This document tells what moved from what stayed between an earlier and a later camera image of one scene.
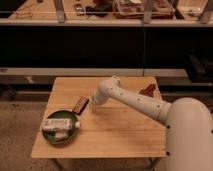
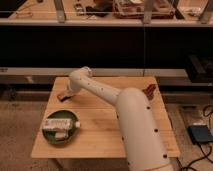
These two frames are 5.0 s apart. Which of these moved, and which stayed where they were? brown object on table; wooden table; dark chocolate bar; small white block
Moved: dark chocolate bar
Stayed: small white block; brown object on table; wooden table
